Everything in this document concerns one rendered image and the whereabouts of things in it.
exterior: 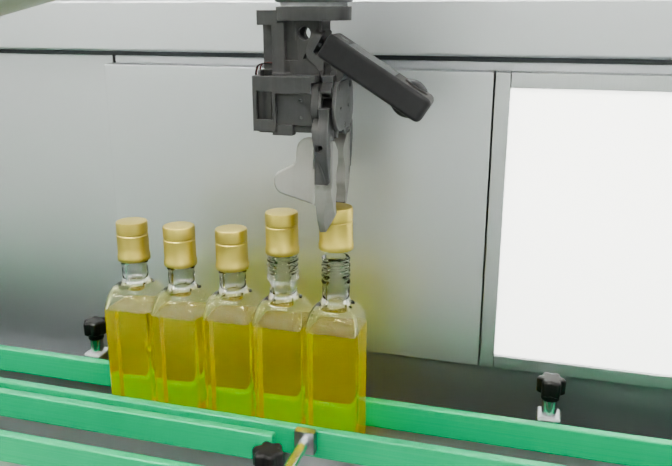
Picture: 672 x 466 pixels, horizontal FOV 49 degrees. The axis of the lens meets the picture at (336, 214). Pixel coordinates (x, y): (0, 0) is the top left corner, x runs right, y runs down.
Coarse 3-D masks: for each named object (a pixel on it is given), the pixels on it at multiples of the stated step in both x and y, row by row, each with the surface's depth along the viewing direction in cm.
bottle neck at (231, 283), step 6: (246, 270) 79; (222, 276) 78; (228, 276) 77; (234, 276) 77; (240, 276) 78; (222, 282) 78; (228, 282) 78; (234, 282) 78; (240, 282) 78; (222, 288) 78; (228, 288) 78; (234, 288) 78; (240, 288) 78; (246, 288) 79
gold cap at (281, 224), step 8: (280, 208) 76; (288, 208) 76; (272, 216) 74; (280, 216) 74; (288, 216) 74; (296, 216) 75; (272, 224) 74; (280, 224) 74; (288, 224) 74; (296, 224) 75; (272, 232) 74; (280, 232) 74; (288, 232) 74; (296, 232) 75; (272, 240) 75; (280, 240) 74; (288, 240) 75; (296, 240) 75; (272, 248) 75; (280, 248) 75; (288, 248) 75; (296, 248) 76; (272, 256) 75; (280, 256) 75; (288, 256) 75
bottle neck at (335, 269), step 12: (324, 264) 74; (336, 264) 74; (348, 264) 74; (324, 276) 75; (336, 276) 74; (348, 276) 75; (324, 288) 75; (336, 288) 74; (348, 288) 75; (324, 300) 75; (336, 300) 75; (348, 300) 75
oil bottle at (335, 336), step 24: (312, 312) 75; (336, 312) 74; (360, 312) 76; (312, 336) 75; (336, 336) 74; (360, 336) 76; (312, 360) 75; (336, 360) 75; (360, 360) 76; (312, 384) 76; (336, 384) 75; (360, 384) 77; (312, 408) 77; (336, 408) 76; (360, 408) 78; (360, 432) 79
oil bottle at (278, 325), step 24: (264, 312) 76; (288, 312) 75; (264, 336) 76; (288, 336) 76; (264, 360) 77; (288, 360) 76; (264, 384) 78; (288, 384) 77; (264, 408) 79; (288, 408) 78
